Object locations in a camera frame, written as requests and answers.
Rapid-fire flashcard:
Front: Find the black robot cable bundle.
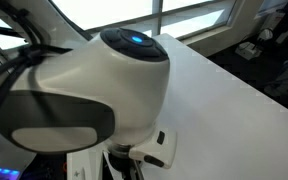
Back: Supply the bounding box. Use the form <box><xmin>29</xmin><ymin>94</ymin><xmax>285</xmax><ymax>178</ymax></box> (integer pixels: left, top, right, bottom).
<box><xmin>0</xmin><ymin>6</ymin><xmax>73</xmax><ymax>138</ymax></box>

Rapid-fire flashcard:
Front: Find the white round object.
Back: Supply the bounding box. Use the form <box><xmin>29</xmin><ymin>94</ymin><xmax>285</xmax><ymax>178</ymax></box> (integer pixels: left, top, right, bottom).
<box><xmin>257</xmin><ymin>27</ymin><xmax>275</xmax><ymax>43</ymax></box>

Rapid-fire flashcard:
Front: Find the white box device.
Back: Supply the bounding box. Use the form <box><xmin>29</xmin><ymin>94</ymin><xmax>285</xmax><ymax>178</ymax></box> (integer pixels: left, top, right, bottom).
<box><xmin>234</xmin><ymin>41</ymin><xmax>263</xmax><ymax>61</ymax></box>

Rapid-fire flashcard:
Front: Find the grey window frame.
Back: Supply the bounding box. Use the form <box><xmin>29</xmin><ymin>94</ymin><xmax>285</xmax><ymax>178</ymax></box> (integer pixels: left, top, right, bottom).
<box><xmin>83</xmin><ymin>0</ymin><xmax>240</xmax><ymax>43</ymax></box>

